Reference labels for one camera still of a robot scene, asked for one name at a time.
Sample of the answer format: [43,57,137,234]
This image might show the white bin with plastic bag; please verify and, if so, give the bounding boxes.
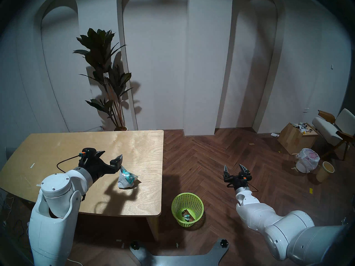
[295,148,320,173]

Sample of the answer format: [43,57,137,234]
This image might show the light wooden table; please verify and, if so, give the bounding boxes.
[0,130,164,242]

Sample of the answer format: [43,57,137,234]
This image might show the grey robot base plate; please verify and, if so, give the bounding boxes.
[130,239,230,266]

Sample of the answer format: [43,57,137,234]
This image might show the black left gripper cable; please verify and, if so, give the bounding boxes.
[57,154,83,173]

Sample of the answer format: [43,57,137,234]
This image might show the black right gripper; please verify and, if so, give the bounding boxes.
[223,164,252,189]

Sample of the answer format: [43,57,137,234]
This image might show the silver teal snack bag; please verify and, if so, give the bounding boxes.
[118,166,139,189]

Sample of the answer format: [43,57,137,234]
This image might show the trash pile in crate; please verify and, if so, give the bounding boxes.
[293,122,314,133]

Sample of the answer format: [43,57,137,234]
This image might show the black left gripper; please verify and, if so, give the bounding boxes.
[78,148,123,183]

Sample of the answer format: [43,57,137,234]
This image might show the tall potted green plant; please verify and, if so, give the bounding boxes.
[73,28,133,131]

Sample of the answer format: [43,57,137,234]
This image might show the white cushioned wooden armchair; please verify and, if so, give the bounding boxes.
[312,108,355,160]

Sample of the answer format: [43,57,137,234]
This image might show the green mesh trash basket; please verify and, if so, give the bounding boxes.
[171,193,205,227]

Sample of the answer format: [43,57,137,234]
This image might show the yellow paper bucket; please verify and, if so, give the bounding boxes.
[316,161,335,183]

